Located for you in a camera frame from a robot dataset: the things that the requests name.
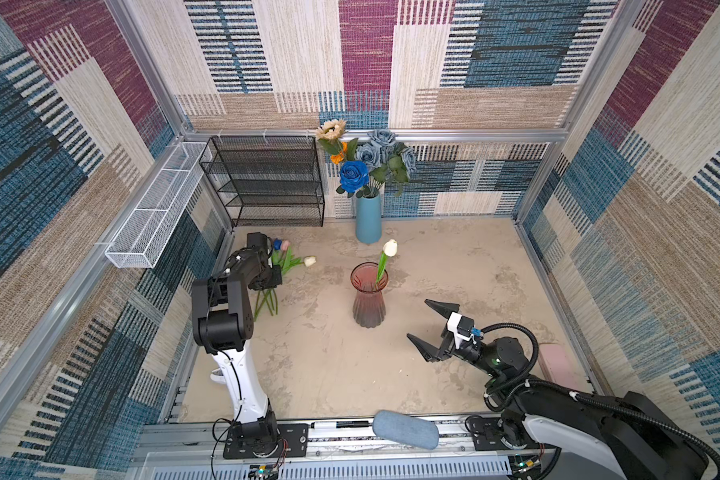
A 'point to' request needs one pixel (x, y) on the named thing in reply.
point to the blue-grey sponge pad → (419, 432)
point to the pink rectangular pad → (558, 367)
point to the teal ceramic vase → (368, 220)
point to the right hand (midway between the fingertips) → (417, 318)
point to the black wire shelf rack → (266, 181)
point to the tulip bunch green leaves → (285, 259)
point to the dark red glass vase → (369, 302)
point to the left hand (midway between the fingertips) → (271, 277)
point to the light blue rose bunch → (386, 159)
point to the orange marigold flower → (337, 159)
